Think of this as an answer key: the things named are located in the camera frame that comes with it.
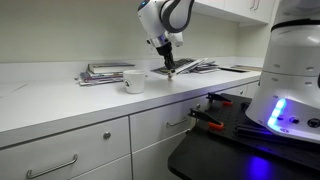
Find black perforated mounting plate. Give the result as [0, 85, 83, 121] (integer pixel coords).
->
[207, 93, 320, 171]

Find wide white drawer front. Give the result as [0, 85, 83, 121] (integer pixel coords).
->
[0, 116, 131, 180]

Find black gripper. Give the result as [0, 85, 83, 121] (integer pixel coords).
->
[155, 41, 177, 75]

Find black cart table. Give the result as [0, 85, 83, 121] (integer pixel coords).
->
[167, 128, 320, 180]

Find small white drawer front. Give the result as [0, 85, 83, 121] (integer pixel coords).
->
[216, 83, 249, 98]

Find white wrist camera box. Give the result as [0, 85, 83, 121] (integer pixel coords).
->
[171, 31, 185, 48]

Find white upper wall cabinet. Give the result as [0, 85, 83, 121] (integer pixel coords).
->
[193, 0, 276, 27]

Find stack of magazines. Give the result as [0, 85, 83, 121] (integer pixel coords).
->
[74, 70, 126, 87]

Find white ceramic cup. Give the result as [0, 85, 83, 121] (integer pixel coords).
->
[122, 69, 147, 95]

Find silver upper cabinet handles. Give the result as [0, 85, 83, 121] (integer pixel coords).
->
[249, 0, 262, 11]

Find white lower cabinet door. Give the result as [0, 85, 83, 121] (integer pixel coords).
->
[131, 130, 188, 180]

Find short silver drawer handle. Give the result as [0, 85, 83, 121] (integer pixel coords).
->
[165, 116, 189, 128]

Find flat dark tray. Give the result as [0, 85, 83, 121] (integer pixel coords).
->
[219, 65, 250, 73]

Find black clamp with orange handle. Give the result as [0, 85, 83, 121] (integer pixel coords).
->
[188, 107, 225, 131]
[205, 92, 234, 108]

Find long silver drawer handle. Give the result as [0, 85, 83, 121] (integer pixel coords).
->
[25, 153, 79, 180]

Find grey hardcover book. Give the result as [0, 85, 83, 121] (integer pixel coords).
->
[87, 62, 136, 75]

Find pile of dark magazines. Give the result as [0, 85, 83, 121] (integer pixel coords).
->
[191, 61, 221, 74]

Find open booklets pile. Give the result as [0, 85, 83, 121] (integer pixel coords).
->
[151, 58, 208, 76]

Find medium white drawer front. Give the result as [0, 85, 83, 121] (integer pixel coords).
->
[129, 95, 208, 153]

